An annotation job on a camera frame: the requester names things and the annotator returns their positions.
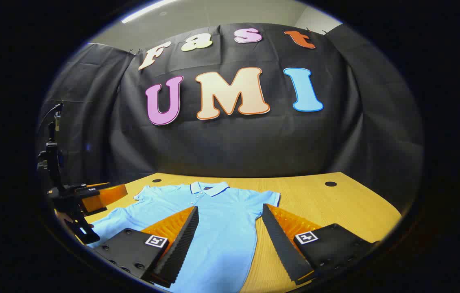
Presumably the light blue T-shirt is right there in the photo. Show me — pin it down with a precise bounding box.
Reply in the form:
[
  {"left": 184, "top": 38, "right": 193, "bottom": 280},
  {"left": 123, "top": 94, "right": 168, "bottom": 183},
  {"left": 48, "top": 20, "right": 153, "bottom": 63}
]
[{"left": 85, "top": 181, "right": 281, "bottom": 293}]

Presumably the black backdrop cloth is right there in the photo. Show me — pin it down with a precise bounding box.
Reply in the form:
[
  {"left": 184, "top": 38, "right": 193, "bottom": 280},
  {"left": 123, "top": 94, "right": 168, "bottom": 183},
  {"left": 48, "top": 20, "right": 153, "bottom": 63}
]
[{"left": 37, "top": 22, "right": 423, "bottom": 204}]

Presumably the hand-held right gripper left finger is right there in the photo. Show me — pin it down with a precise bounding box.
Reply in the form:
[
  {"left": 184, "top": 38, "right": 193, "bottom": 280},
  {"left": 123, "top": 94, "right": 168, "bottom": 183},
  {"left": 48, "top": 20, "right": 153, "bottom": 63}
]
[{"left": 92, "top": 206, "right": 200, "bottom": 289}]

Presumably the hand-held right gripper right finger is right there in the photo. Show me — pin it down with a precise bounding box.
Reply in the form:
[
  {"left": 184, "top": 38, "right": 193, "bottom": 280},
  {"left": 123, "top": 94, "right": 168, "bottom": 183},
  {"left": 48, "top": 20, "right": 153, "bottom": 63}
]
[{"left": 262, "top": 203, "right": 381, "bottom": 285}]

